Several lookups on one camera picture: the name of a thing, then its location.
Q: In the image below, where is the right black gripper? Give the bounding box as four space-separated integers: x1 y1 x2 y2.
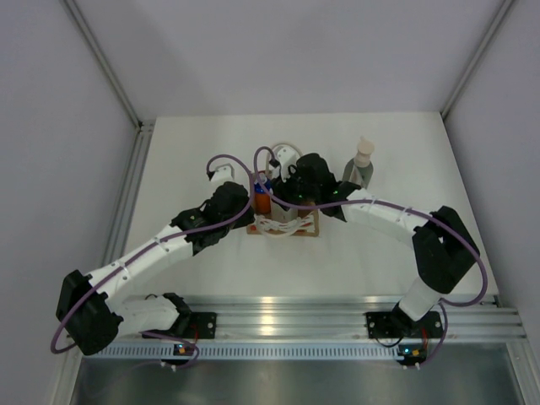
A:
270 165 320 212

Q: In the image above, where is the burlap watermelon canvas bag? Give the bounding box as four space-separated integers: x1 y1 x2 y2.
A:
246 142 320 239

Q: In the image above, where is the white bottle grey cap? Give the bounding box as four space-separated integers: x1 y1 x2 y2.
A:
271 202 298 224

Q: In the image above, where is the grey pump bottle beige cap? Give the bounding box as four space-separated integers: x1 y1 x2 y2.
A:
342 137 375 188

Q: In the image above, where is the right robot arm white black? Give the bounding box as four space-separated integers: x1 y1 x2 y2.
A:
268 153 480 337

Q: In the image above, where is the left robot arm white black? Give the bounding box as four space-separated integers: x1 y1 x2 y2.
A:
56 181 254 355

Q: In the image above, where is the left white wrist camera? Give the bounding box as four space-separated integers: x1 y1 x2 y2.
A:
208 164 235 184

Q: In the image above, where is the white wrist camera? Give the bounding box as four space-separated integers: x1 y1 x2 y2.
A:
208 164 235 184
272 144 300 181

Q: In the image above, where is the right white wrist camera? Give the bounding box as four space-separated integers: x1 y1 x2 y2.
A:
272 144 300 181

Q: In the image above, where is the left aluminium frame post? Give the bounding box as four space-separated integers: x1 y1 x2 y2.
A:
61 0 143 127

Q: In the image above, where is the aluminium frame post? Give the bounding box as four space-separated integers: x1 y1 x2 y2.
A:
61 0 143 127
440 0 518 122

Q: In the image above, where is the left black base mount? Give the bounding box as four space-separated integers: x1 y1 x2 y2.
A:
184 312 218 340

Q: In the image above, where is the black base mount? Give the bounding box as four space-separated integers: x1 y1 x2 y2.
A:
184 312 218 340
364 311 402 339

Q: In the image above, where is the white slotted cable duct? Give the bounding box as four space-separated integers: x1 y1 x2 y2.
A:
90 341 420 361

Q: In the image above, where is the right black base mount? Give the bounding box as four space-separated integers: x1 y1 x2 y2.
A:
364 311 402 339

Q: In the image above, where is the aluminium mounting rail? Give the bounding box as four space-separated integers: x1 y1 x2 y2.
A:
186 296 527 343

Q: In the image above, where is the right aluminium frame post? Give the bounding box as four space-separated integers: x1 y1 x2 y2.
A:
440 0 518 122

